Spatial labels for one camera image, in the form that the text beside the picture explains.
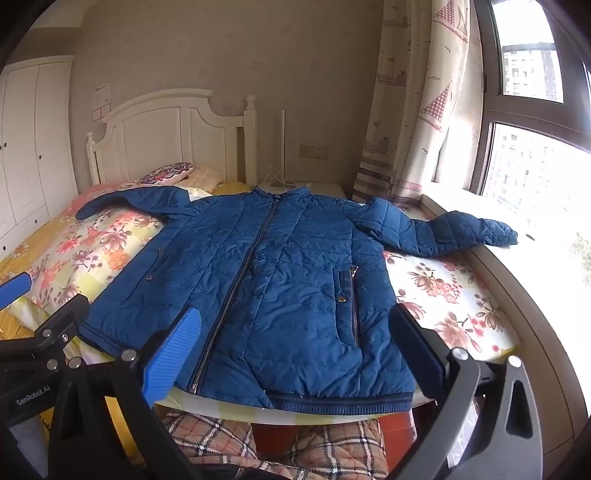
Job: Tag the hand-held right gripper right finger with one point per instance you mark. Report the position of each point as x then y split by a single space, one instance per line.
418 353

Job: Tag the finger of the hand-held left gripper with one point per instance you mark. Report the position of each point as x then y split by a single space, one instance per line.
14 289
62 318

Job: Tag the wall socket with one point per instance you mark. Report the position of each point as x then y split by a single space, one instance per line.
312 151

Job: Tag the sailboat print curtain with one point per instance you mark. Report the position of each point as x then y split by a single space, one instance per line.
415 101

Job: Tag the pink pillow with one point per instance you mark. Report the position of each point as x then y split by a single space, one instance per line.
205 177

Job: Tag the yellow bed sheet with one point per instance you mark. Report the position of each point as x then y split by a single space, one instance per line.
16 251

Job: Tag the dark framed window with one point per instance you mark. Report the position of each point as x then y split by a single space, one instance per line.
482 92

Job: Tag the white nightstand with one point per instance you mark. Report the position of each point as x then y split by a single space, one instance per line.
323 189

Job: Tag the white wardrobe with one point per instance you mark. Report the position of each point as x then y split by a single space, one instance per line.
32 152

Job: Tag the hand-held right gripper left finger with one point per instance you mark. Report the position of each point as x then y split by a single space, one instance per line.
174 348

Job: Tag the purple patterned cushion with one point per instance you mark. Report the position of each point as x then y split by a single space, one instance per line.
167 173

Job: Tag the floral quilt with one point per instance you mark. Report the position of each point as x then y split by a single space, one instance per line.
104 251

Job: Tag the white windowsill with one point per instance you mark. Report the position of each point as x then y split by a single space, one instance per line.
535 286

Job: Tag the blue quilted jacket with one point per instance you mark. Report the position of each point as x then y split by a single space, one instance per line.
277 277

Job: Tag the person's plaid pants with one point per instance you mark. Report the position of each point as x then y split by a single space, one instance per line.
217 443

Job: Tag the slim white lamp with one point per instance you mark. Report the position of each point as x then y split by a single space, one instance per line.
283 147

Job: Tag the wall calendar paper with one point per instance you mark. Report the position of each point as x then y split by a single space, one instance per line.
101 104

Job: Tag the white wooden headboard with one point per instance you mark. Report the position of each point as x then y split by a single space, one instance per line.
161 134

